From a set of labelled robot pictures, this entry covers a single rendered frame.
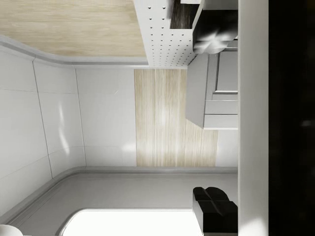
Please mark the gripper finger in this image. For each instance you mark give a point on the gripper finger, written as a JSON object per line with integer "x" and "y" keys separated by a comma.
{"x": 216, "y": 214}
{"x": 214, "y": 24}

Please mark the white cabinet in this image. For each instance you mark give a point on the white cabinet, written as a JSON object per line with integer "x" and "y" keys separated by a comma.
{"x": 197, "y": 98}

